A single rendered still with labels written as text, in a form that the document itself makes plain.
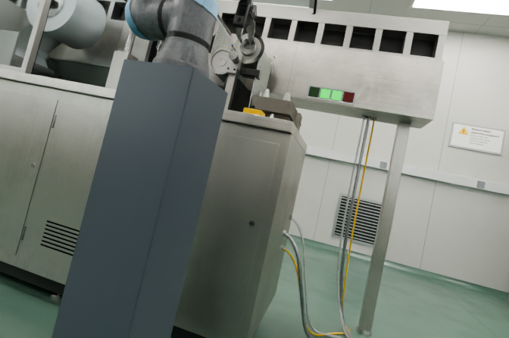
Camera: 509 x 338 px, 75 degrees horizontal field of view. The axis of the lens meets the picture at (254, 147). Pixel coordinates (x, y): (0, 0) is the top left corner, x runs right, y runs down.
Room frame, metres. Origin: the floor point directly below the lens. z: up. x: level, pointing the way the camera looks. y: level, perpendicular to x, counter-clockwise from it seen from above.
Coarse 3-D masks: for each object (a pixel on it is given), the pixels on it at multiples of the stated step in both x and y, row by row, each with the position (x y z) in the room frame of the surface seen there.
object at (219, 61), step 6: (216, 54) 1.54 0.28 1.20; (222, 54) 1.53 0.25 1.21; (228, 54) 1.52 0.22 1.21; (210, 60) 1.53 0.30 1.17; (216, 60) 1.53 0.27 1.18; (222, 60) 1.52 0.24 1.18; (228, 60) 1.52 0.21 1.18; (216, 66) 1.53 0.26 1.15; (222, 66) 1.52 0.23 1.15; (222, 72) 1.52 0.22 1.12
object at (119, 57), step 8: (128, 0) 1.73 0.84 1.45; (128, 32) 1.77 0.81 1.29; (128, 40) 1.76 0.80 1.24; (128, 48) 1.76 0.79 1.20; (120, 56) 1.73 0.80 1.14; (128, 56) 1.73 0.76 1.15; (112, 64) 1.74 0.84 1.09; (120, 64) 1.73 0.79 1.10; (112, 72) 1.74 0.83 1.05; (112, 80) 1.74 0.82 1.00; (112, 88) 1.73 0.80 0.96
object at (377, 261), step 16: (400, 128) 1.77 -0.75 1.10; (400, 144) 1.77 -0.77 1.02; (400, 160) 1.76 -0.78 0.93; (400, 176) 1.76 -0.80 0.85; (384, 192) 1.81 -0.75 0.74; (384, 208) 1.77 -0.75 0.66; (384, 224) 1.77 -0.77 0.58; (384, 240) 1.76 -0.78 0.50; (384, 256) 1.76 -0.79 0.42; (368, 272) 1.82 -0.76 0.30; (368, 288) 1.77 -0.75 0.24; (368, 304) 1.77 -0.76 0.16; (368, 320) 1.76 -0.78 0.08
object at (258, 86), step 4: (260, 64) 1.50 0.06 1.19; (260, 68) 1.51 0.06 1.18; (264, 68) 1.59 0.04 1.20; (264, 72) 1.60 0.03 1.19; (264, 76) 1.62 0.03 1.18; (268, 76) 1.69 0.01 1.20; (256, 80) 1.50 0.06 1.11; (260, 80) 1.56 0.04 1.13; (264, 80) 1.64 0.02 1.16; (256, 84) 1.51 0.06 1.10; (260, 84) 1.57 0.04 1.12; (264, 84) 1.65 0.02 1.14; (252, 88) 1.48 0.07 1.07; (256, 88) 1.52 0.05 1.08; (260, 88) 1.59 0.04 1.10; (264, 88) 1.67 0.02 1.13; (252, 92) 1.48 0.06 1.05; (256, 92) 1.54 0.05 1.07; (252, 96) 1.50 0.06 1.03
